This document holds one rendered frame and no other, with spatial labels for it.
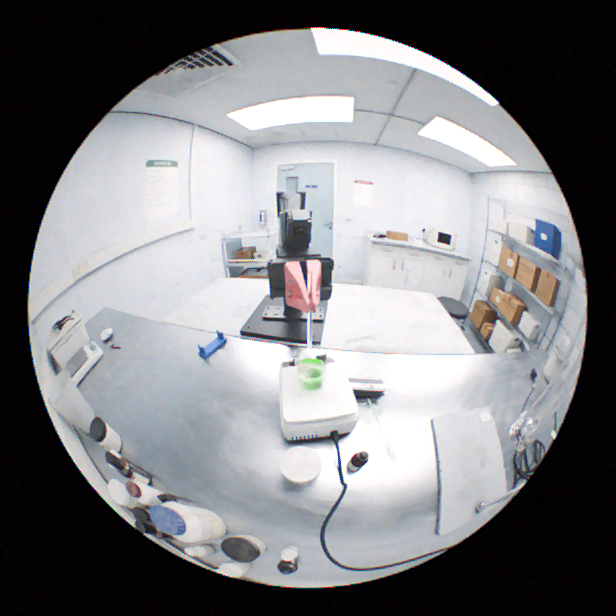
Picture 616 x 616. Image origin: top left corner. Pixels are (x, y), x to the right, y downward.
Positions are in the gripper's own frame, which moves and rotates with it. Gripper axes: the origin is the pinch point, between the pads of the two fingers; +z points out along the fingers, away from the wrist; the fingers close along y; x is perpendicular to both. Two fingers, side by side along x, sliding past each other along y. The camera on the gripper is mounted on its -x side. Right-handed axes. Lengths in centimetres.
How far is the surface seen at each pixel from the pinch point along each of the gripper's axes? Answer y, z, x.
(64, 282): -136, -39, -6
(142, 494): -30.2, 24.0, 17.0
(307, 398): -0.7, 2.8, 15.9
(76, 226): -135, -59, -36
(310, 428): -1.0, 7.3, 18.5
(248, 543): -12.6, 27.9, 18.0
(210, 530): -17.6, 26.3, 17.3
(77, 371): -87, -3, 22
